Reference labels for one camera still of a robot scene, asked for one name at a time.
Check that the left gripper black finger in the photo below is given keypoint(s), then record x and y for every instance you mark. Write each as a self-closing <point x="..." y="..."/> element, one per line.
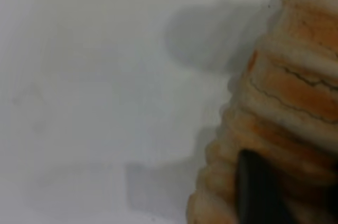
<point x="257" y="192"/>

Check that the striped orange bread roll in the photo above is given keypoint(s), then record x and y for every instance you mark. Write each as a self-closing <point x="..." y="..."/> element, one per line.
<point x="285" y="97"/>

